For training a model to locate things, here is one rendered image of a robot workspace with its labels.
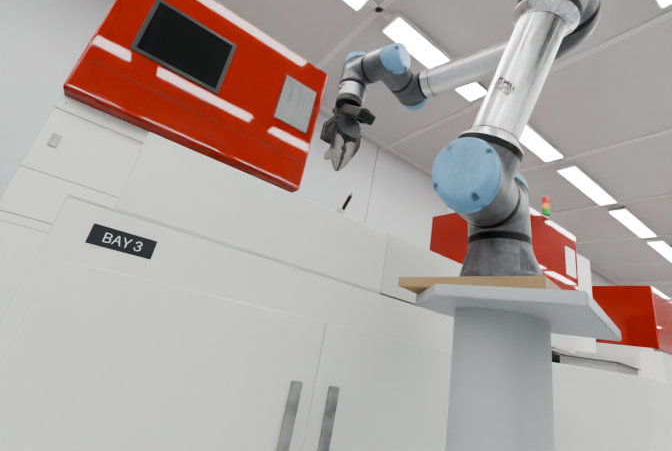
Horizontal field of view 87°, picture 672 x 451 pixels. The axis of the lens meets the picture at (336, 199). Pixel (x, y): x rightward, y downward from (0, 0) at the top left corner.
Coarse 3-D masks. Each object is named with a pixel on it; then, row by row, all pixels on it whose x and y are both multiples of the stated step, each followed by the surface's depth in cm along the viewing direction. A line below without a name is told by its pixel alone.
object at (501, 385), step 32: (448, 288) 57; (480, 288) 54; (512, 288) 51; (480, 320) 59; (512, 320) 57; (544, 320) 59; (576, 320) 54; (608, 320) 55; (480, 352) 57; (512, 352) 56; (544, 352) 57; (480, 384) 56; (512, 384) 54; (544, 384) 55; (448, 416) 60; (480, 416) 54; (512, 416) 52; (544, 416) 53; (448, 448) 57; (480, 448) 52; (512, 448) 51; (544, 448) 52
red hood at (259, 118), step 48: (144, 0) 121; (192, 0) 131; (96, 48) 109; (144, 48) 117; (192, 48) 127; (240, 48) 139; (96, 96) 107; (144, 96) 115; (192, 96) 124; (240, 96) 134; (288, 96) 147; (192, 144) 121; (240, 144) 130; (288, 144) 142
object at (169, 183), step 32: (160, 160) 59; (192, 160) 62; (128, 192) 55; (160, 192) 58; (192, 192) 61; (224, 192) 64; (256, 192) 68; (288, 192) 72; (192, 224) 60; (224, 224) 63; (256, 224) 66; (288, 224) 70; (320, 224) 75; (352, 224) 80; (288, 256) 69; (320, 256) 73; (352, 256) 78; (384, 256) 83
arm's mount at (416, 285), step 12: (468, 276) 60; (480, 276) 58; (492, 276) 57; (504, 276) 56; (516, 276) 55; (528, 276) 53; (540, 276) 52; (408, 288) 68; (420, 288) 66; (540, 288) 52; (552, 288) 54
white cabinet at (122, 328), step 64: (64, 256) 49; (128, 256) 54; (192, 256) 59; (256, 256) 65; (64, 320) 48; (128, 320) 52; (192, 320) 57; (256, 320) 62; (320, 320) 70; (384, 320) 79; (448, 320) 91; (0, 384) 43; (64, 384) 46; (128, 384) 50; (192, 384) 55; (256, 384) 60; (320, 384) 67; (384, 384) 75; (448, 384) 86; (0, 448) 42; (64, 448) 45; (128, 448) 49; (192, 448) 53; (256, 448) 58; (320, 448) 63; (384, 448) 72
